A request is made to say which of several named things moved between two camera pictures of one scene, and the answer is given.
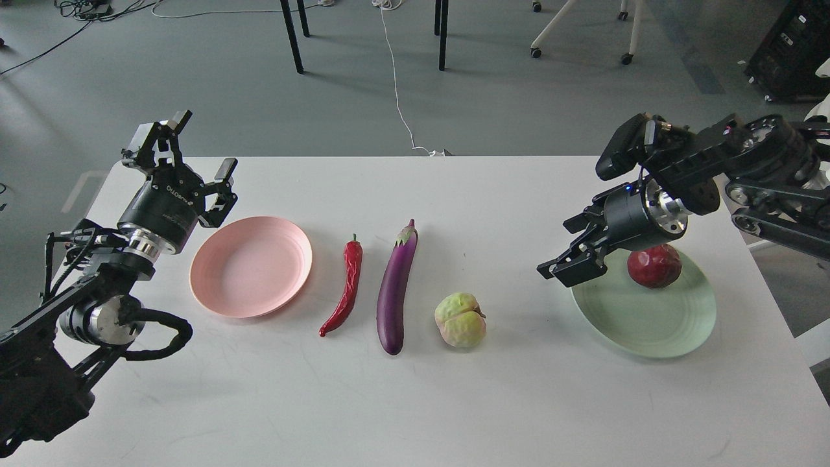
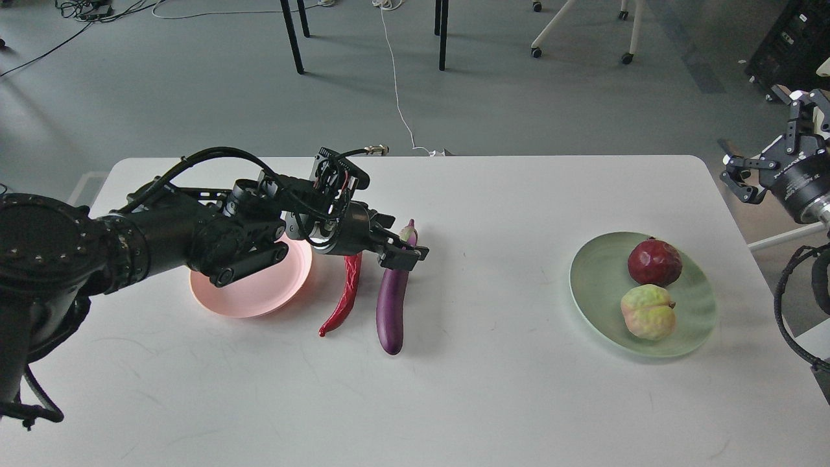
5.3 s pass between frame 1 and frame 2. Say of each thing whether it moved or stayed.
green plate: stayed
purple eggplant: stayed
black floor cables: stayed
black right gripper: moved
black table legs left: stayed
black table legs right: stayed
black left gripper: moved
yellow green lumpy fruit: moved
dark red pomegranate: stayed
